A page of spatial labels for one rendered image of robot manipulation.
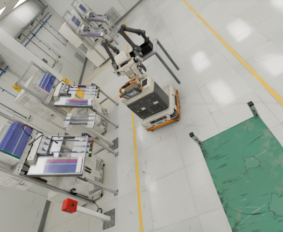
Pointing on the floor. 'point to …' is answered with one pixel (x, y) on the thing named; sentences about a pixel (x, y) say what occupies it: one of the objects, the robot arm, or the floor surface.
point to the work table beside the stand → (161, 57)
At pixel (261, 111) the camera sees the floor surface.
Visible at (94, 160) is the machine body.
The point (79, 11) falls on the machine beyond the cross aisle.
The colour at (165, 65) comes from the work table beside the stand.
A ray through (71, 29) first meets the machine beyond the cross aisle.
